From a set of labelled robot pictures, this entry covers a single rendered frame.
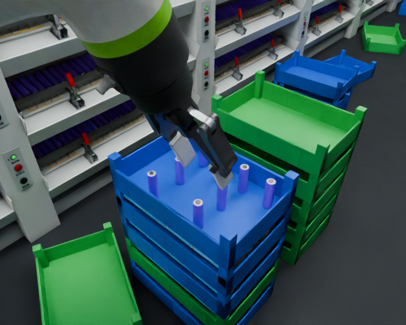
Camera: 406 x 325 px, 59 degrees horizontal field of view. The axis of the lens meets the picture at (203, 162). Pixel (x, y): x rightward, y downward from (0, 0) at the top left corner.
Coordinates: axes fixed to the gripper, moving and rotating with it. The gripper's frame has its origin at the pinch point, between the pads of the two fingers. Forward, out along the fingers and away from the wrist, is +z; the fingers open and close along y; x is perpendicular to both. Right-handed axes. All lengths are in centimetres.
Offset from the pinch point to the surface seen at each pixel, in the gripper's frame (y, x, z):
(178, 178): -10.6, -1.2, 13.4
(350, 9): -56, 163, 106
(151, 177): -11.0, -5.2, 6.8
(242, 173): 0.2, 6.1, 13.0
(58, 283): -33, -36, 35
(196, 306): 2.0, -18.4, 29.9
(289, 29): -56, 102, 72
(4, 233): -54, -37, 29
